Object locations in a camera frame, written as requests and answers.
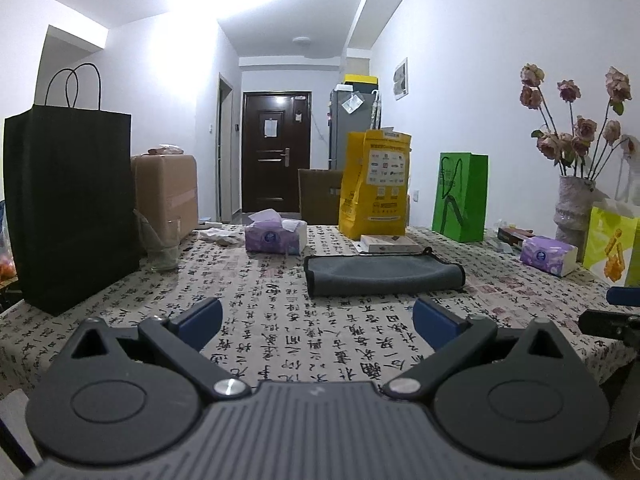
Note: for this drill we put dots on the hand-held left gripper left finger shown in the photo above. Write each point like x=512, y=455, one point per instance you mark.
x=200, y=319

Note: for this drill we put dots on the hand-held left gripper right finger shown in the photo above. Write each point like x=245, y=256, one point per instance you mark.
x=436, y=322

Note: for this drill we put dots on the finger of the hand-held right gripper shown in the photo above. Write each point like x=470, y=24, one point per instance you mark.
x=625, y=296
x=610, y=323

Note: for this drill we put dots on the grey towel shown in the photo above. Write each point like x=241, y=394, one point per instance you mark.
x=380, y=272

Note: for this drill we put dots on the yellow-green gift bag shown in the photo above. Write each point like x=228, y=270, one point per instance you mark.
x=610, y=240

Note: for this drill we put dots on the clear glass cup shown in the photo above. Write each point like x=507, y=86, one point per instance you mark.
x=162, y=256

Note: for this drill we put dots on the calligraphy print tablecloth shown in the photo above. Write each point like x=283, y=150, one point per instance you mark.
x=280, y=305

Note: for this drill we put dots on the crumpled white tissues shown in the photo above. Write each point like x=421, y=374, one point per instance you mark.
x=220, y=236

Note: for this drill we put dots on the purple tissue pack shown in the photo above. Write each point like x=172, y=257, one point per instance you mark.
x=272, y=241
x=545, y=256

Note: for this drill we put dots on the flat white box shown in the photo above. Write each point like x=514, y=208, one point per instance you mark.
x=390, y=244

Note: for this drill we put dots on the grey textured vase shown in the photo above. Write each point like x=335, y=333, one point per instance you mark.
x=572, y=215

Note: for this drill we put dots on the small dark brown box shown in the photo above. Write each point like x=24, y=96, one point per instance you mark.
x=515, y=236

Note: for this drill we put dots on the green paper bag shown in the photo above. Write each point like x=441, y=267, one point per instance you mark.
x=460, y=200

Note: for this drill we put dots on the brown cardboard box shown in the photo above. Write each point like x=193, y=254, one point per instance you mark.
x=165, y=195

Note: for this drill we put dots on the yellow printed bag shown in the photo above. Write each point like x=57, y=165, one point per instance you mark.
x=375, y=185

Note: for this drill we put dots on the dark cardboard box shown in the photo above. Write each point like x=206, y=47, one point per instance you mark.
x=320, y=197

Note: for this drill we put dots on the pink packet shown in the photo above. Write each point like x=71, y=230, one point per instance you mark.
x=166, y=150

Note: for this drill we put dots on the dark brown door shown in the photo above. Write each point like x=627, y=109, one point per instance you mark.
x=275, y=160

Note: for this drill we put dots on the black paper bag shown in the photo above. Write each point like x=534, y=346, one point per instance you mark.
x=70, y=200

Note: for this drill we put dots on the plastic bag of oranges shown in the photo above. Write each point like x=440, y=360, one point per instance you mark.
x=5, y=265

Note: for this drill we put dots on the grey refrigerator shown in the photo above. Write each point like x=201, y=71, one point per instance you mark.
x=350, y=132

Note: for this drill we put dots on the dried rose bouquet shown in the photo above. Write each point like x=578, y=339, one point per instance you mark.
x=531, y=96

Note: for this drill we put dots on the yellow and black box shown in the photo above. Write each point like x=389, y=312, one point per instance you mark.
x=361, y=81

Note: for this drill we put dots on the round ceiling lamp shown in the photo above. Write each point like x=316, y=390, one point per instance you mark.
x=301, y=40

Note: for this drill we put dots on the wall picture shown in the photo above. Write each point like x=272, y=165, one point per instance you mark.
x=400, y=79

